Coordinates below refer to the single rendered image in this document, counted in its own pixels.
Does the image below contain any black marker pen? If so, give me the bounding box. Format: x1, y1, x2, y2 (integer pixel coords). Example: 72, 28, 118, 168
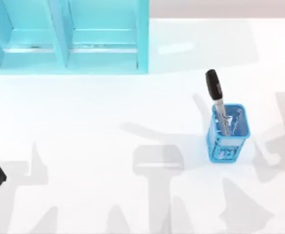
205, 69, 231, 136

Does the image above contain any light blue rack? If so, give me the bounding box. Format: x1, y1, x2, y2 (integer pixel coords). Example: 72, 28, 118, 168
0, 0, 150, 75

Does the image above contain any blue mesh pen holder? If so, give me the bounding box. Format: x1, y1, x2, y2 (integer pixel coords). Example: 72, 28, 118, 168
207, 103, 251, 163

